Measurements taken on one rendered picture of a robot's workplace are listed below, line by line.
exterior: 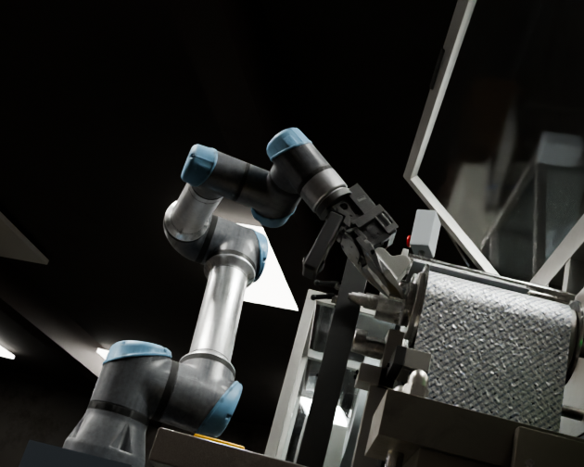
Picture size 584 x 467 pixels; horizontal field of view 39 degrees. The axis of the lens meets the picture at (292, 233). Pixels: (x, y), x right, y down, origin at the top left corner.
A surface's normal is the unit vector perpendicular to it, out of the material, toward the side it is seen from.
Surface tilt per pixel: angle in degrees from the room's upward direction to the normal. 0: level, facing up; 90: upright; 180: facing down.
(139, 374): 90
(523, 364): 90
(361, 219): 90
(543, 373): 90
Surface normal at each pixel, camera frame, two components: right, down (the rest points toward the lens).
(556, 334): 0.03, -0.42
